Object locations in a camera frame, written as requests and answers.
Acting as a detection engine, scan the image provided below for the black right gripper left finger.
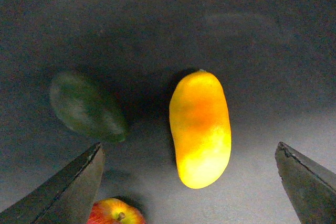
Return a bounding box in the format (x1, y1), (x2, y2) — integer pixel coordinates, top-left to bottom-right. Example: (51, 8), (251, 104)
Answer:
(1, 143), (105, 223)

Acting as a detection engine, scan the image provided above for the green avocado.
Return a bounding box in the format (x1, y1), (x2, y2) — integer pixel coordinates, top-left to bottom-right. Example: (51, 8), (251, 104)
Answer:
(49, 71), (129, 143)

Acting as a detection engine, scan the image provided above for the large red apple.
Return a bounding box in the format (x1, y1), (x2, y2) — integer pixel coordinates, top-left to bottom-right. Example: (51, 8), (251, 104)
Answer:
(87, 198), (146, 224)

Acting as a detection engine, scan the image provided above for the yellow mango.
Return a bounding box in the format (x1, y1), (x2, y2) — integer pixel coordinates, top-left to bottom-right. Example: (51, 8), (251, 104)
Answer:
(169, 70), (232, 189)

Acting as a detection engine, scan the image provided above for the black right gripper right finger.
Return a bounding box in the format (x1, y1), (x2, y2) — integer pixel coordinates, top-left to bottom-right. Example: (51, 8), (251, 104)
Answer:
(275, 142), (335, 223)

